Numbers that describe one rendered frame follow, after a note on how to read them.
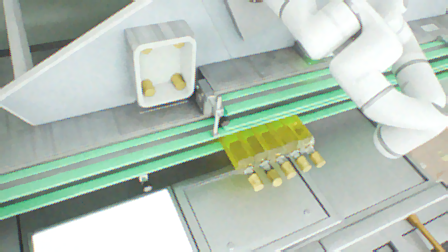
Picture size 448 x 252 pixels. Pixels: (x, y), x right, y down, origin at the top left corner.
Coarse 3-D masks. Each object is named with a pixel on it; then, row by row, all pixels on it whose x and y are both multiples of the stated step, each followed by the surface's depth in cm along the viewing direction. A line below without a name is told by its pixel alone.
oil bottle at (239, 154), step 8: (224, 136) 115; (232, 136) 115; (240, 136) 116; (224, 144) 116; (232, 144) 113; (240, 144) 113; (232, 152) 112; (240, 152) 111; (248, 152) 112; (232, 160) 113; (240, 160) 109; (248, 160) 110; (240, 168) 110
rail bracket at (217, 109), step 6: (210, 96) 107; (210, 102) 107; (216, 102) 106; (216, 108) 103; (222, 108) 104; (216, 114) 104; (222, 114) 103; (216, 120) 107; (222, 120) 101; (228, 120) 102; (216, 126) 109; (222, 126) 102; (216, 132) 112
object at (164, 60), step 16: (144, 48) 91; (160, 48) 103; (176, 48) 105; (192, 48) 99; (144, 64) 104; (160, 64) 107; (176, 64) 110; (192, 64) 103; (160, 80) 111; (192, 80) 108; (144, 96) 108; (160, 96) 109; (176, 96) 110
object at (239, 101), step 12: (432, 48) 145; (444, 48) 146; (312, 72) 125; (324, 72) 125; (264, 84) 117; (276, 84) 118; (288, 84) 119; (300, 84) 120; (312, 84) 120; (324, 84) 121; (336, 84) 122; (228, 96) 111; (240, 96) 112; (252, 96) 113; (264, 96) 113; (276, 96) 114; (288, 96) 115; (228, 108) 108; (240, 108) 108; (252, 108) 110
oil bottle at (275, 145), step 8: (256, 128) 119; (264, 128) 119; (272, 128) 120; (264, 136) 117; (272, 136) 117; (272, 144) 115; (280, 144) 115; (272, 152) 113; (280, 152) 114; (272, 160) 115
